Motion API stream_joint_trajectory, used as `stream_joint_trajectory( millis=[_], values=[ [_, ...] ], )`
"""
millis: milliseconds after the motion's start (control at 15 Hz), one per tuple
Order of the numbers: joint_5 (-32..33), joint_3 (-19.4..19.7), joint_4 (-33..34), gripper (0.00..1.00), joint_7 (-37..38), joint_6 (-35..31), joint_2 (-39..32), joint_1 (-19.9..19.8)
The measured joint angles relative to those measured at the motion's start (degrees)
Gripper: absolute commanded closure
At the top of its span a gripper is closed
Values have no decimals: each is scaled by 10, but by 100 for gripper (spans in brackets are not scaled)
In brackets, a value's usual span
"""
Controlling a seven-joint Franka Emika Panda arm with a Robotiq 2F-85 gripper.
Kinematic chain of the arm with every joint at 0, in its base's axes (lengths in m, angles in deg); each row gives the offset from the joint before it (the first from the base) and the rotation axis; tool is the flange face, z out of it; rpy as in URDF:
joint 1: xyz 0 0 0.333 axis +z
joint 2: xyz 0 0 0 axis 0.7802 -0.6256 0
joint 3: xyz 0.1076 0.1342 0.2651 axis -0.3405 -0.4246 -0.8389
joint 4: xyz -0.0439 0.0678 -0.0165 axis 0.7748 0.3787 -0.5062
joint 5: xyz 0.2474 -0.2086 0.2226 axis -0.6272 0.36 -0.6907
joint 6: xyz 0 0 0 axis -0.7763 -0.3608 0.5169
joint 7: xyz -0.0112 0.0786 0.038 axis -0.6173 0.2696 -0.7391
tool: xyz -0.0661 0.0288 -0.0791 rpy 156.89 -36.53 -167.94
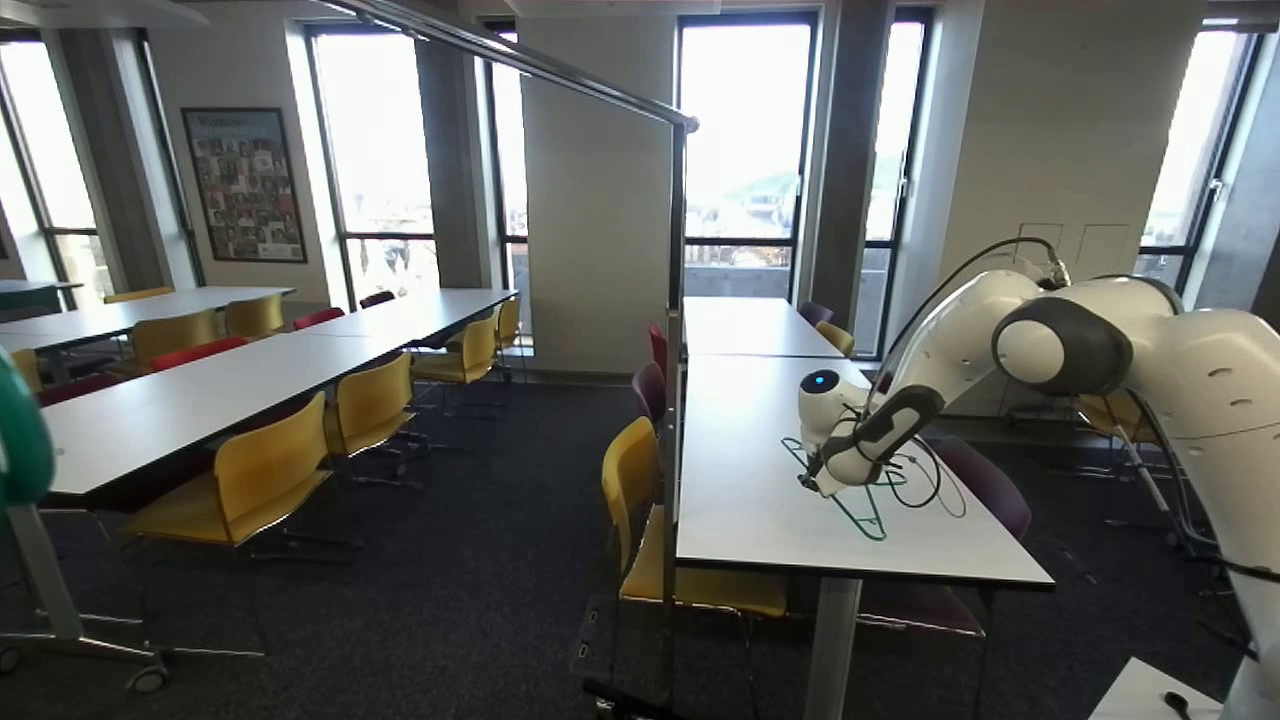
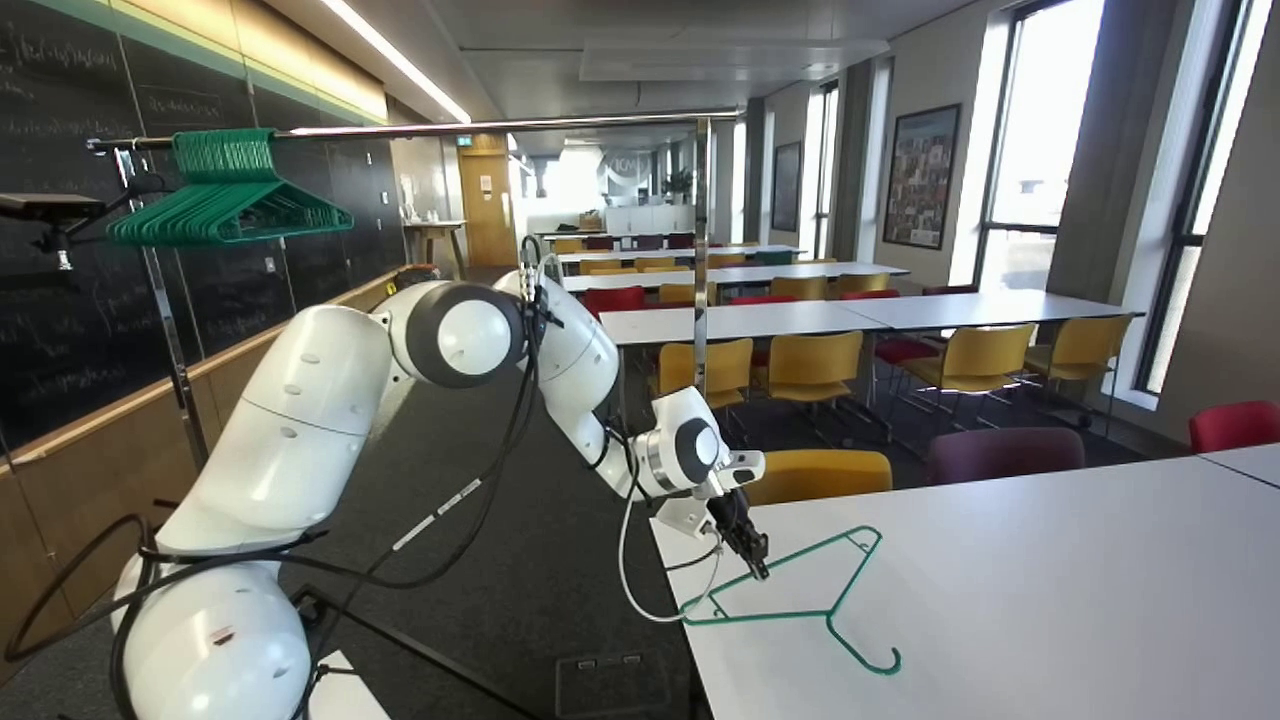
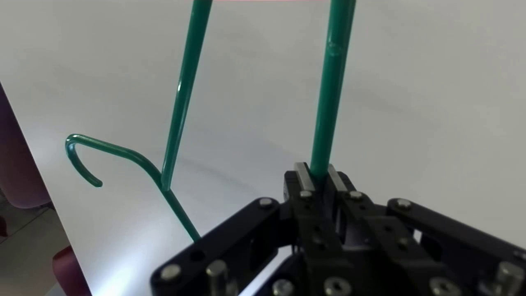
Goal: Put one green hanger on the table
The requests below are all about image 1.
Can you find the tall glass window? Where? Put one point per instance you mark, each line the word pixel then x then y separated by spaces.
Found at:
pixel 746 107
pixel 52 147
pixel 504 174
pixel 381 147
pixel 906 134
pixel 1204 120

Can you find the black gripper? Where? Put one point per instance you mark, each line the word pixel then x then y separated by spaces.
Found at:
pixel 824 468

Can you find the large framed wall poster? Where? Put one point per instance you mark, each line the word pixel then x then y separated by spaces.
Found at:
pixel 244 186

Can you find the yellow chair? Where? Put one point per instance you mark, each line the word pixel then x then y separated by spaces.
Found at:
pixel 252 318
pixel 511 321
pixel 1112 413
pixel 372 401
pixel 633 481
pixel 142 295
pixel 474 345
pixel 265 466
pixel 837 339
pixel 175 339

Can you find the long white table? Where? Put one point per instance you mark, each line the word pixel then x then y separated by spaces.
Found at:
pixel 241 383

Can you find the white robot base platform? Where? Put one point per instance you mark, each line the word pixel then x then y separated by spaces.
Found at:
pixel 1135 693

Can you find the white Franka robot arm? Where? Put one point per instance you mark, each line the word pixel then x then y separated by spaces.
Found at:
pixel 1200 373

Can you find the metal clothes rack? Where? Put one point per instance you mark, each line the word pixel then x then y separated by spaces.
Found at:
pixel 603 94

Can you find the purple chair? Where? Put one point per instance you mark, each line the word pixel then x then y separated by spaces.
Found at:
pixel 815 315
pixel 650 393
pixel 993 486

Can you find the left white table row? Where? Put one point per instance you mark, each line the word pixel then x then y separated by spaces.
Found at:
pixel 20 444

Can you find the black tripod stand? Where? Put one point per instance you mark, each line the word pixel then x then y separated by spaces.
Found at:
pixel 1161 486

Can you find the white work table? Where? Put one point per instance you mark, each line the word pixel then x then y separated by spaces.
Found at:
pixel 746 504

